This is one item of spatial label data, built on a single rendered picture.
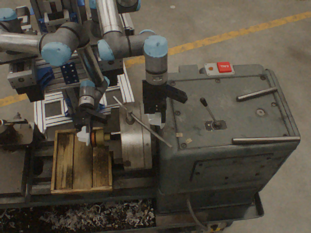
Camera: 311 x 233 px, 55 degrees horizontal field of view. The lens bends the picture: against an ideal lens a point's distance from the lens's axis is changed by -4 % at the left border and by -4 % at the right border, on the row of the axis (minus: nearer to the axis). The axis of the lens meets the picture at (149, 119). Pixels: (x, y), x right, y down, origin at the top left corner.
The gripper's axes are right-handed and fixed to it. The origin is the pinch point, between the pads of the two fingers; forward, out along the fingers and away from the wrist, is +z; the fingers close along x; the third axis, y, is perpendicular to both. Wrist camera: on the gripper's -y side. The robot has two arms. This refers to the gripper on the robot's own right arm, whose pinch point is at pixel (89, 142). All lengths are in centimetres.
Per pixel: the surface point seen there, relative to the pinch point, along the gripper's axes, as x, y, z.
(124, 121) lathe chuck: 13.4, -16.9, -1.8
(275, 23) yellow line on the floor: -110, -193, -214
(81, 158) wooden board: -21.7, 7.4, -3.5
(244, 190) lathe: -32, -76, 16
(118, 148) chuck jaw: 0.9, -13.5, 4.3
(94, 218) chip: -48, 5, 20
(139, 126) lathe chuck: 12.7, -23.0, 1.1
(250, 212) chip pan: -56, -86, 21
